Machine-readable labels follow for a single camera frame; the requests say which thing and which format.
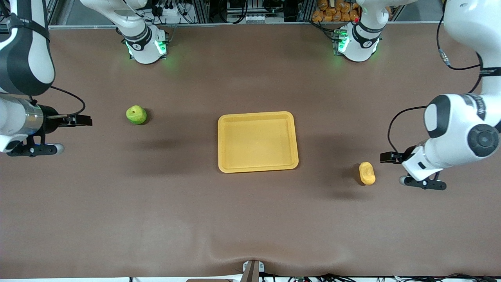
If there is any bag of orange items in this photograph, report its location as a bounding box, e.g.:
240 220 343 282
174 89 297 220
312 0 360 23

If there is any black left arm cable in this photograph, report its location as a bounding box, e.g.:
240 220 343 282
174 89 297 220
387 0 486 155

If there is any green apple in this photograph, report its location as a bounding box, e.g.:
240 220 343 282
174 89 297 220
126 105 148 125

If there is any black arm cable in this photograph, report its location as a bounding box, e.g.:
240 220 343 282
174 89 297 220
387 0 486 155
49 85 86 116

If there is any yellow potato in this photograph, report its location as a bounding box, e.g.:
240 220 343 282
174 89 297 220
359 161 376 185

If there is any yellow plastic tray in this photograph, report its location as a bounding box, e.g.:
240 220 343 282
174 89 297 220
218 111 299 173

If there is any brown table mat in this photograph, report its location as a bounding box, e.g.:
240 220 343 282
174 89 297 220
0 23 501 279

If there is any aluminium frame post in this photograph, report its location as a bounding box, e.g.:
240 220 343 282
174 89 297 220
195 0 210 23
297 0 315 22

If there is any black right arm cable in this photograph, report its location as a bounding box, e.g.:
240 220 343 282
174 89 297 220
49 85 86 116

